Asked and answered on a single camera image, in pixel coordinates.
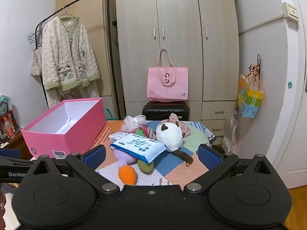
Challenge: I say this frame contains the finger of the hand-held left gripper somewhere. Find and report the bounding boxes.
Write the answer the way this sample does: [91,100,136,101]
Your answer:
[0,149,21,159]

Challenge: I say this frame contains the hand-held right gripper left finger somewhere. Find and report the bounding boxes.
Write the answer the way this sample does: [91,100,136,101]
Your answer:
[31,145,120,194]

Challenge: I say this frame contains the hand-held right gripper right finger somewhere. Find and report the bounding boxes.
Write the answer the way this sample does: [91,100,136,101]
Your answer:
[184,144,274,194]

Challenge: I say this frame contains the purple plush toy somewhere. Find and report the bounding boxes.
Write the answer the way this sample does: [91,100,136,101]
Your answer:
[114,149,139,166]

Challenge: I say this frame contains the orange makeup sponge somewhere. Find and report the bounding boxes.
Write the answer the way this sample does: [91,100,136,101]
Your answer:
[118,165,138,185]

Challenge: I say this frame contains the pink cardboard box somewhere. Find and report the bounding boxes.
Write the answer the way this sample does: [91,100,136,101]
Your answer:
[21,97,106,159]

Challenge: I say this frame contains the pink floral cloth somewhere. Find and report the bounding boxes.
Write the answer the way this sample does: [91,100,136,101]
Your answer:
[169,113,191,138]

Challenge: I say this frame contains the large blue wet wipes pack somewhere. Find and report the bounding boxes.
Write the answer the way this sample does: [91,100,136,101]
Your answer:
[110,133,168,164]

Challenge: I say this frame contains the white mesh bath pouf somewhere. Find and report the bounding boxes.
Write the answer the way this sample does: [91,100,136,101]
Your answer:
[120,115,147,132]

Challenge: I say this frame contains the green makeup sponge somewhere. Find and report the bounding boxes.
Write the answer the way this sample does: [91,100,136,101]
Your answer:
[137,159,154,173]

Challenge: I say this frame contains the red strawberry plush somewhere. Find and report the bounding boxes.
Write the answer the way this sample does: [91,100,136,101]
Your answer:
[135,126,150,137]

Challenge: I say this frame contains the wooden side table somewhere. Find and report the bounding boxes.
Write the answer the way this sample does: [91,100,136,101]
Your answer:
[0,129,31,160]

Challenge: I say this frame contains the orange drink bottle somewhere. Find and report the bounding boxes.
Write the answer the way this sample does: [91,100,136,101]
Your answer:
[3,118,15,139]

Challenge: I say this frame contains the small white wet wipes pack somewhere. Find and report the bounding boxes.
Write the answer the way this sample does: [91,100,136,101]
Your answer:
[109,132,131,142]

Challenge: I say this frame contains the patchwork blanket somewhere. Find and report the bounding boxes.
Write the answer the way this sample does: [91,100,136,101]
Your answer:
[90,120,226,186]

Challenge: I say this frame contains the white hanging bag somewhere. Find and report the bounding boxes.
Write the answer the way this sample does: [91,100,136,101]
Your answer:
[229,110,240,152]

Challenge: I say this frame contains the printed paper sheet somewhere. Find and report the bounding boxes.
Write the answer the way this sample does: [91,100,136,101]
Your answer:
[56,121,72,135]

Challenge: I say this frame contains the plaid woven basket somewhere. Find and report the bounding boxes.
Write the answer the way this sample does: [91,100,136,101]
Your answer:
[0,102,16,135]

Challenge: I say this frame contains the white plush toy brown tail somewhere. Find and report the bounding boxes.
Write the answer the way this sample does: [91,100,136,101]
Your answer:
[155,120,193,167]

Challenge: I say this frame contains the green patterned box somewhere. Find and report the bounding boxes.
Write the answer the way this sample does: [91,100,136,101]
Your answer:
[0,93,12,115]

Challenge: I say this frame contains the colourful paper gift bag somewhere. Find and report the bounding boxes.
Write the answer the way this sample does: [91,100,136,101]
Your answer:
[236,54,264,119]

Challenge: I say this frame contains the black suitcase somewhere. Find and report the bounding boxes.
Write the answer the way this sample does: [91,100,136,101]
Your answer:
[142,101,190,121]

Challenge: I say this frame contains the pink tote bag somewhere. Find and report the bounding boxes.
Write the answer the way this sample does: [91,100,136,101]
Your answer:
[147,48,189,102]

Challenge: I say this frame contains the white door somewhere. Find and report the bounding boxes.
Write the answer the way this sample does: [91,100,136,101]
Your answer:
[261,0,307,190]

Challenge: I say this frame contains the cream canvas tote bag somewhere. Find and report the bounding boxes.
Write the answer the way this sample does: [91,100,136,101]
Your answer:
[30,47,44,77]

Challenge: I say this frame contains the black clothes rack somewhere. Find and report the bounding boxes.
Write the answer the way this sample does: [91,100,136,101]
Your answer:
[34,0,125,120]

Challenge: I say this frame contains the cream and green fleece robe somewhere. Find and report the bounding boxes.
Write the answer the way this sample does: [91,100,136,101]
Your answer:
[40,16,101,109]

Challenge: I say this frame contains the tall beige cabinet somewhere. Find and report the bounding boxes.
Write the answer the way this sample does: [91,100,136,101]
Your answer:
[56,0,118,118]

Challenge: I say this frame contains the light blue clothes hangers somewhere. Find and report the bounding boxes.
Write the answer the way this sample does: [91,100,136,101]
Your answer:
[27,23,44,46]

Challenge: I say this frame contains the beige three-door wardrobe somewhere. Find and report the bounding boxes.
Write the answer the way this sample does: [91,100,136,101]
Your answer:
[115,0,240,146]

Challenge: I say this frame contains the white wall switch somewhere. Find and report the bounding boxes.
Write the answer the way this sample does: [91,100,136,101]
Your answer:
[282,2,300,21]

